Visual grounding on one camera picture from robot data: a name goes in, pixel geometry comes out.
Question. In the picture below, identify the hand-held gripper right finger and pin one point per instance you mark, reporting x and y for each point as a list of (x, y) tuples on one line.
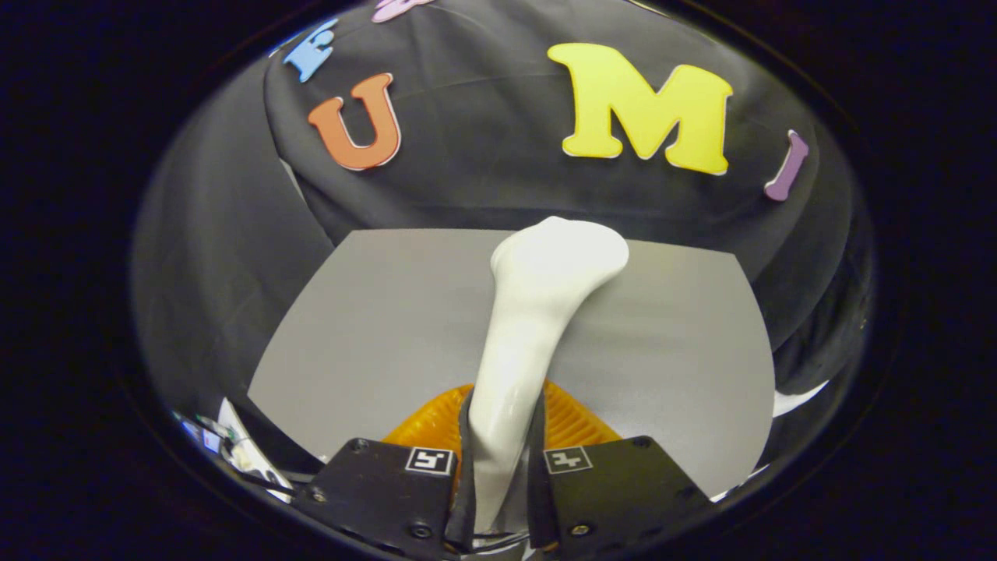
[(615, 491)]

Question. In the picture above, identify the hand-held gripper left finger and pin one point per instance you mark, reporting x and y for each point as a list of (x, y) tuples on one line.
[(382, 499)]

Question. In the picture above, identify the white garment steamer head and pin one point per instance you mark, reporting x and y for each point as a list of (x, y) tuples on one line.
[(530, 312)]

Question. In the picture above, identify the grey cabinet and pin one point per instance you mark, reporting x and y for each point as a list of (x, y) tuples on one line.
[(374, 335)]

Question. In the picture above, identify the black backdrop cloth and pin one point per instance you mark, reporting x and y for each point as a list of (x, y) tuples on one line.
[(483, 156)]

